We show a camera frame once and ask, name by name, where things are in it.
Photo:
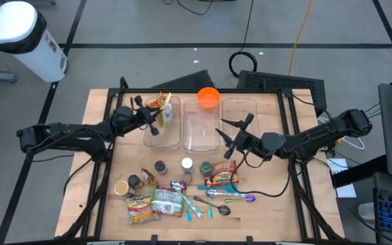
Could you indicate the black camera mount clip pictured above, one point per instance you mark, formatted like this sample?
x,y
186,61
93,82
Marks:
x,y
153,239
249,239

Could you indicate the white computer mouse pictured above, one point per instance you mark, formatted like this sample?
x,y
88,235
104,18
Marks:
x,y
366,211

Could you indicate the dark grey metal spoon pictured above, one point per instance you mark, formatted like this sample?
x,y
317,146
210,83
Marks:
x,y
224,210

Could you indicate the white paper sheet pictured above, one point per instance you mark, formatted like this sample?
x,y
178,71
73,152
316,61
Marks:
x,y
344,190

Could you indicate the black aluminium rig frame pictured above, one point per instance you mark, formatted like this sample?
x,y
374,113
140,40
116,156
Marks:
x,y
131,90

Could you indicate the green lid spice jar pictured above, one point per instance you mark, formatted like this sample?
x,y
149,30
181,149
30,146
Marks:
x,y
205,167

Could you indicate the black lid purple spice jar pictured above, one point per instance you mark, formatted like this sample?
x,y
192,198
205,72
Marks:
x,y
160,166

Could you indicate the teal plastic spoon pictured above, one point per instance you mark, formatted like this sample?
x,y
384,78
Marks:
x,y
216,187

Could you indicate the small cork glass jar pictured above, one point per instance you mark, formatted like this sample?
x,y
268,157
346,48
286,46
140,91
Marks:
x,y
187,178

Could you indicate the white lid seasoning jar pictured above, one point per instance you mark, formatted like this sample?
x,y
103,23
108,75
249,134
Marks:
x,y
187,163

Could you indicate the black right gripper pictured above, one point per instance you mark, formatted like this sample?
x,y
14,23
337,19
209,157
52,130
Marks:
x,y
248,143

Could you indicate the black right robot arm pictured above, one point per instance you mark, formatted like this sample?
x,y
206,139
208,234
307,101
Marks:
x,y
318,136

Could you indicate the white green ramen packet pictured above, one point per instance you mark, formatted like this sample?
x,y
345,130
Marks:
x,y
167,203

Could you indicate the white yellow ramen packet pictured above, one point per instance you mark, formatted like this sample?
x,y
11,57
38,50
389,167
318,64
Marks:
x,y
168,114

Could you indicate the yellow Maruchan ramen packet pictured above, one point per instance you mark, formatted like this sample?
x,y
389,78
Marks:
x,y
141,208

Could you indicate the white trash bin black bag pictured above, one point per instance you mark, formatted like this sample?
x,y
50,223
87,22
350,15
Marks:
x,y
15,24

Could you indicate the black lid orange spice jar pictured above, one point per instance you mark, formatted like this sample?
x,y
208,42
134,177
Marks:
x,y
134,181

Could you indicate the brown spice pouch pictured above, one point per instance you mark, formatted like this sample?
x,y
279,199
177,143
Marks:
x,y
147,176

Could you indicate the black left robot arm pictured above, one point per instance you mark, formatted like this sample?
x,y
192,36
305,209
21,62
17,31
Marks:
x,y
63,136

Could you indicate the red ramen packet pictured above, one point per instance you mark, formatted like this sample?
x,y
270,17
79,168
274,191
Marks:
x,y
224,174

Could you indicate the clear plastic bin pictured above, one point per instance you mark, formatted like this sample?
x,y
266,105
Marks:
x,y
168,139
240,105
199,136

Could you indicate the orange plastic bowl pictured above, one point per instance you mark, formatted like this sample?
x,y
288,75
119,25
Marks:
x,y
209,98

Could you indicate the orange ramen packet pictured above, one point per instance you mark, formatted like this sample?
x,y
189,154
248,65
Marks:
x,y
152,103

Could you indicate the tan lid spice jar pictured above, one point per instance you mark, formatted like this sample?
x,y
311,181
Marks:
x,y
122,188

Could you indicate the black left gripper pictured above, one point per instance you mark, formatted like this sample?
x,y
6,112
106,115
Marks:
x,y
141,117

